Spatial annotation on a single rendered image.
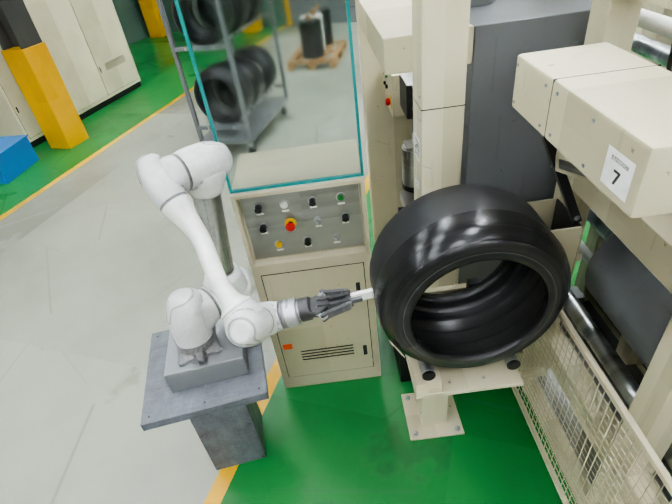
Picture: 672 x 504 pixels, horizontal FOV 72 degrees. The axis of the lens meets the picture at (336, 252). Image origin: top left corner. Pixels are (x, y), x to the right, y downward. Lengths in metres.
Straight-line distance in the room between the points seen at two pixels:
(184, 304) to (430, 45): 1.25
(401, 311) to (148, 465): 1.80
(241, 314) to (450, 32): 0.94
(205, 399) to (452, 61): 1.51
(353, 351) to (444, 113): 1.48
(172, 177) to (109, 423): 1.80
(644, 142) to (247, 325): 0.96
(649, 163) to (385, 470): 1.87
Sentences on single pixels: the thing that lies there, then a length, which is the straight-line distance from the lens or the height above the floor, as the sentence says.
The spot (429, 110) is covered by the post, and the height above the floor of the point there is 1.65.
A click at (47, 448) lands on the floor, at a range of 3.14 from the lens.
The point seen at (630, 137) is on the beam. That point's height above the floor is 1.78.
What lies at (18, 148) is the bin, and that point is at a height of 0.25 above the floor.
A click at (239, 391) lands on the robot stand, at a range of 2.00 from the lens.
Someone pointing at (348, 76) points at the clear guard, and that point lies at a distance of 1.76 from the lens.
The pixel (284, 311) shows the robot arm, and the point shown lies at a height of 1.20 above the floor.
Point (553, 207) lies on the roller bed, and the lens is 1.94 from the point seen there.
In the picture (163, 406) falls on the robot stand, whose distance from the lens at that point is 2.08.
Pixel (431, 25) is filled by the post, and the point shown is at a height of 1.88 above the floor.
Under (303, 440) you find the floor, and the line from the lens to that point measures 2.58.
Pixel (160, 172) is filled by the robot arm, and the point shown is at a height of 1.56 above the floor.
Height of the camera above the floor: 2.19
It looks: 37 degrees down
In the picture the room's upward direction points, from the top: 8 degrees counter-clockwise
